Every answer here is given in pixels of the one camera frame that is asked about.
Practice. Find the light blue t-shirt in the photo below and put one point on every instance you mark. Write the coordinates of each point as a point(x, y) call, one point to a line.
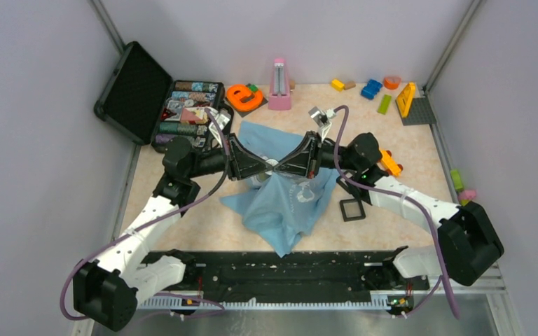
point(281, 209)

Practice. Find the blue toy brick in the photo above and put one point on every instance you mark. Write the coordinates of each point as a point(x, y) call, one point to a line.
point(371, 89)

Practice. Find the orange small cup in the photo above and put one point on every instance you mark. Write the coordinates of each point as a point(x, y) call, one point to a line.
point(391, 82)

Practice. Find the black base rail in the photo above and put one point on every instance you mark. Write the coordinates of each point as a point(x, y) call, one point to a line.
point(313, 277)

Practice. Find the lower black square frame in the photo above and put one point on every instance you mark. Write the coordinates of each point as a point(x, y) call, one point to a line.
point(352, 210)

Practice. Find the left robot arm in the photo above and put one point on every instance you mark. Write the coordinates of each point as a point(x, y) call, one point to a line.
point(109, 285)

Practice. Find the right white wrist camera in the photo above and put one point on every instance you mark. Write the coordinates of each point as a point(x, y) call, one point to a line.
point(323, 119)

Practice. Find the yellow small toy brick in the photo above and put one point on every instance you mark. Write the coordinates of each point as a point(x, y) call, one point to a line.
point(337, 85)

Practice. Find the pink metronome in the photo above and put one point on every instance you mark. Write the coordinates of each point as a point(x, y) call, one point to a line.
point(279, 98)

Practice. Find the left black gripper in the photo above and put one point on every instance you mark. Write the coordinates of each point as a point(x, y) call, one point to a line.
point(242, 162)

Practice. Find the green pink toy pieces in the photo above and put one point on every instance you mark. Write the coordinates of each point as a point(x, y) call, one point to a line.
point(464, 195)

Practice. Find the brown small block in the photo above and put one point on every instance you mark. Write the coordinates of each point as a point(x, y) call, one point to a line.
point(349, 85)

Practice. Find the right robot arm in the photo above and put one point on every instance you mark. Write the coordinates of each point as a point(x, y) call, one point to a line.
point(465, 243)

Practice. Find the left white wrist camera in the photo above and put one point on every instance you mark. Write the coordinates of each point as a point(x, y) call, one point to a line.
point(222, 120)

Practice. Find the grey building baseplate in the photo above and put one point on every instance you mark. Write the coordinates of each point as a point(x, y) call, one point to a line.
point(420, 113)

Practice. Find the upper black square frame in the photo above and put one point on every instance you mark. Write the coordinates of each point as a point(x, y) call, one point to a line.
point(345, 185)

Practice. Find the yellow triangular toy block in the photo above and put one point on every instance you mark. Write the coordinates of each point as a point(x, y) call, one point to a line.
point(405, 99)

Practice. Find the orange toy car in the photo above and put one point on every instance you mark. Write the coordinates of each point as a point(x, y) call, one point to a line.
point(389, 164)

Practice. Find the black poker chip case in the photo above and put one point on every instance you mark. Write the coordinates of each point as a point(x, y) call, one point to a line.
point(143, 102)

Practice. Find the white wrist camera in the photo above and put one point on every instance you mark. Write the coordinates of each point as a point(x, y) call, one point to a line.
point(222, 120)
point(323, 119)

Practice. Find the orange letter e toy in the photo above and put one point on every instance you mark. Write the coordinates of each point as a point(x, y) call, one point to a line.
point(242, 99)

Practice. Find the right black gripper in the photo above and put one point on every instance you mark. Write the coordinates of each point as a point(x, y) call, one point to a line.
point(305, 162)

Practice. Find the green toy brick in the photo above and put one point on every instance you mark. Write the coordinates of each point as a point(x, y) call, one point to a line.
point(384, 104)

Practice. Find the black square frame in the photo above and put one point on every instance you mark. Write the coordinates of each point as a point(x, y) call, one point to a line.
point(352, 210)
point(345, 185)

